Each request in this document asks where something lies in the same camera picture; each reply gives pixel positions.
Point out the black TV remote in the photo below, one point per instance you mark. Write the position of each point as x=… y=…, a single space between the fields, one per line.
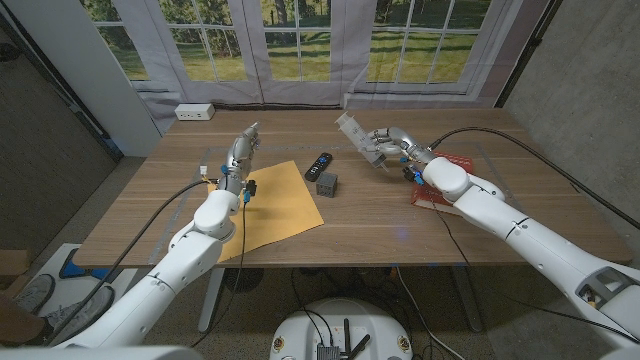
x=318 y=166

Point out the grey lattice block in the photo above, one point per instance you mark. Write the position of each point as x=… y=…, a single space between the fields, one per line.
x=326 y=184

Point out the person's brown trouser leg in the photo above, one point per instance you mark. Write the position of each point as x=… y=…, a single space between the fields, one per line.
x=17 y=320

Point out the black antenna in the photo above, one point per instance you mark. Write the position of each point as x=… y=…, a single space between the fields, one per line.
x=346 y=335
x=361 y=345

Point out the white table leg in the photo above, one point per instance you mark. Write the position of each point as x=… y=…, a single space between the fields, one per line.
x=207 y=315
x=470 y=310

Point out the small grey radio box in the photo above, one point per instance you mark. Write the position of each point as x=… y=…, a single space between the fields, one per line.
x=327 y=352

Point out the black round floor disc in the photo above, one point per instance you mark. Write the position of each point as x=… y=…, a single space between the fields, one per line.
x=245 y=280

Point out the white column panel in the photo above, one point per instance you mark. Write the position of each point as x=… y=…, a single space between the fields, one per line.
x=85 y=65

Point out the blue floor object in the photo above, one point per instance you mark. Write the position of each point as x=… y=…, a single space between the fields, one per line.
x=75 y=272

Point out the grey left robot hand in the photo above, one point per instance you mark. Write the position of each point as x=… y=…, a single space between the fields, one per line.
x=240 y=160

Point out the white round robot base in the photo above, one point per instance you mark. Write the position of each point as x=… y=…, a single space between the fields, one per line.
x=350 y=320

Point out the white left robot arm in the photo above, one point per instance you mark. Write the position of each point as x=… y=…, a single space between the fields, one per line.
x=170 y=270

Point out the clear plastic syringe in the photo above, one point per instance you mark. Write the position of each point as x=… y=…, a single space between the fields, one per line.
x=356 y=134

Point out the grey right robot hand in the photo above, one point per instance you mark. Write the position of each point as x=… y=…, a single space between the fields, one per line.
x=402 y=139

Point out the white power strip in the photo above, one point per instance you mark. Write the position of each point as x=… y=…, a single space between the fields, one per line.
x=195 y=111

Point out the black backdrop stand pole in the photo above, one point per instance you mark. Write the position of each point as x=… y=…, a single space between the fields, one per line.
x=535 y=42

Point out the red hardcover book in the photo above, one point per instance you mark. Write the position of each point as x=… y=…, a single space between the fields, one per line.
x=457 y=162

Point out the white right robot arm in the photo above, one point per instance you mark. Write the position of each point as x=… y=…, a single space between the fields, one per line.
x=525 y=240

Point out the yellow manila envelope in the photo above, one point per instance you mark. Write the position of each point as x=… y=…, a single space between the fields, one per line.
x=285 y=210

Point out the printed window backdrop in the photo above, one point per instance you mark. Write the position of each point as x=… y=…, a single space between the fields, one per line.
x=300 y=50

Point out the brown cardboard box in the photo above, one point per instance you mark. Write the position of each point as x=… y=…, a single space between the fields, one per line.
x=12 y=260

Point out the white floor mat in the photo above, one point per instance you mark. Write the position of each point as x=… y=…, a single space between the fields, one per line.
x=75 y=283

